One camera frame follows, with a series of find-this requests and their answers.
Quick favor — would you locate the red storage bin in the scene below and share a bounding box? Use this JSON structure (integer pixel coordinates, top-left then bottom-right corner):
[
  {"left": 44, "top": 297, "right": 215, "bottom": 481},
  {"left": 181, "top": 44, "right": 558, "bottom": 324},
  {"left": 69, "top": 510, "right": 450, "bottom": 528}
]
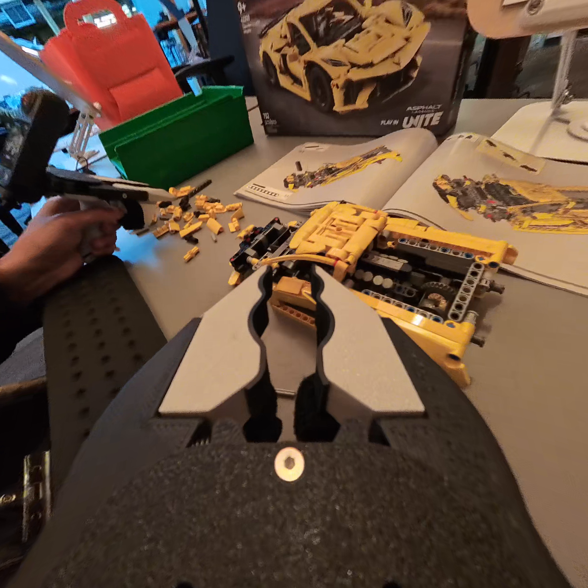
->
[{"left": 39, "top": 0, "right": 184, "bottom": 131}]

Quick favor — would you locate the grey desk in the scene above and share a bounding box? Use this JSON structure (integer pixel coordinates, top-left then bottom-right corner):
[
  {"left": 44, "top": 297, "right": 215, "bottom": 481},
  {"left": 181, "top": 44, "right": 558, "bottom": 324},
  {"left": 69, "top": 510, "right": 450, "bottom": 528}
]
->
[{"left": 46, "top": 96, "right": 588, "bottom": 588}]

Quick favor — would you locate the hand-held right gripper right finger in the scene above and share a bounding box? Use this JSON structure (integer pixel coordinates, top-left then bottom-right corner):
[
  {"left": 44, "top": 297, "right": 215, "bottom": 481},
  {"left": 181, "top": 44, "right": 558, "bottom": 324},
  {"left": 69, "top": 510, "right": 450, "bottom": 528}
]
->
[{"left": 294, "top": 266, "right": 425, "bottom": 444}]

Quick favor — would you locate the instruction booklet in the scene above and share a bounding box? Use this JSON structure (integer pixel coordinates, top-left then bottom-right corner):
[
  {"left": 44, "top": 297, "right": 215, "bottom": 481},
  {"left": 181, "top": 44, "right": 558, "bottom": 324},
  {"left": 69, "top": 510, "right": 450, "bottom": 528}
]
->
[{"left": 234, "top": 128, "right": 588, "bottom": 297}]

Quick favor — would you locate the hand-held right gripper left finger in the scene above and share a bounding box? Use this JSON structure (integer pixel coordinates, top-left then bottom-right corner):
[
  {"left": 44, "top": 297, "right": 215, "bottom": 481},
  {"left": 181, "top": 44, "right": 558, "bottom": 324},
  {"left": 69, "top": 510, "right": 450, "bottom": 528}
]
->
[{"left": 158, "top": 266, "right": 283, "bottom": 444}]

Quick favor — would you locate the pile of yellow brick pieces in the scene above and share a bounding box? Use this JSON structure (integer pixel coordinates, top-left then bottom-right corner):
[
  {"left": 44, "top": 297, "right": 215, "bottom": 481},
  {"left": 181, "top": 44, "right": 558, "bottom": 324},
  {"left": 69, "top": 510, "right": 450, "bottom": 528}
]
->
[{"left": 131, "top": 184, "right": 255, "bottom": 263}]

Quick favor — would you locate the person's left hand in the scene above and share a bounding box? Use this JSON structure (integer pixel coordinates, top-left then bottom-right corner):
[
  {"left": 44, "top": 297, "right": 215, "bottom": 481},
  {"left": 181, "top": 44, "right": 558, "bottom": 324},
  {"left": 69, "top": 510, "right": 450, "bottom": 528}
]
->
[{"left": 0, "top": 195, "right": 127, "bottom": 305}]

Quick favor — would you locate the white document stand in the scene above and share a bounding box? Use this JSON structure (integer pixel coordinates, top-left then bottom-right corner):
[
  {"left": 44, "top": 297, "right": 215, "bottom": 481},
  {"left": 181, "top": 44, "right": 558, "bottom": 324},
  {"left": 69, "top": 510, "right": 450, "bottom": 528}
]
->
[{"left": 466, "top": 0, "right": 588, "bottom": 164}]

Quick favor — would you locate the yellow brick car model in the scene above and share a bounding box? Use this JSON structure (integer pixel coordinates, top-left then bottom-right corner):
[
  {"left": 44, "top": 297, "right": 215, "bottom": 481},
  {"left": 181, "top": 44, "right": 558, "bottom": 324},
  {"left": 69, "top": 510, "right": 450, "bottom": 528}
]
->
[{"left": 228, "top": 201, "right": 519, "bottom": 389}]

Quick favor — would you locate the toy car set box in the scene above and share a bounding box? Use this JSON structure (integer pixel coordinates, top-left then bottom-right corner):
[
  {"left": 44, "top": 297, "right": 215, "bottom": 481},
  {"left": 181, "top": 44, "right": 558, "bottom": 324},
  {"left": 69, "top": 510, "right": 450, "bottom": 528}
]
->
[{"left": 234, "top": 0, "right": 478, "bottom": 138}]

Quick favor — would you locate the green storage bin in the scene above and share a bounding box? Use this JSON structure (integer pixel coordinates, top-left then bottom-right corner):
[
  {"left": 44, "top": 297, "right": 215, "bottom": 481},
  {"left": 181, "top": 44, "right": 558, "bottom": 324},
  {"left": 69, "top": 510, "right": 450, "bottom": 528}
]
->
[{"left": 99, "top": 85, "right": 254, "bottom": 190}]

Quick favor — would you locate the black office chair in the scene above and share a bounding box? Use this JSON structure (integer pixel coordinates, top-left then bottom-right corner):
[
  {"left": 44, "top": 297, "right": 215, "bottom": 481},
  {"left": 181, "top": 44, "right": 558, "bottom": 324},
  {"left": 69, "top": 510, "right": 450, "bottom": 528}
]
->
[{"left": 174, "top": 55, "right": 236, "bottom": 95}]

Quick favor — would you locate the wooden frame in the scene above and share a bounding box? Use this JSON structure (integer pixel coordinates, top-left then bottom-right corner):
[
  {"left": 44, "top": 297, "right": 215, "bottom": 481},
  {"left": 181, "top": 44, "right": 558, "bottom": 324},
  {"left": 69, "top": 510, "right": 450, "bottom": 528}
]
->
[{"left": 0, "top": 31, "right": 103, "bottom": 167}]

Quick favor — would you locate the person's left forearm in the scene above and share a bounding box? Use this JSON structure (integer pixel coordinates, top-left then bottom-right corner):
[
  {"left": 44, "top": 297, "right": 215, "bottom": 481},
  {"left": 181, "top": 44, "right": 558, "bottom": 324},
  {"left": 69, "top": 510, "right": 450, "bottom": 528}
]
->
[{"left": 0, "top": 276, "right": 44, "bottom": 364}]

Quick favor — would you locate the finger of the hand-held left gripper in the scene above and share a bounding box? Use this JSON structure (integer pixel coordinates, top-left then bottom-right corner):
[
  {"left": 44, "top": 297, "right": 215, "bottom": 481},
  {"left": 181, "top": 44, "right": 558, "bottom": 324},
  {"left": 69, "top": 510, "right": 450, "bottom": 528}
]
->
[{"left": 99, "top": 180, "right": 176, "bottom": 205}]

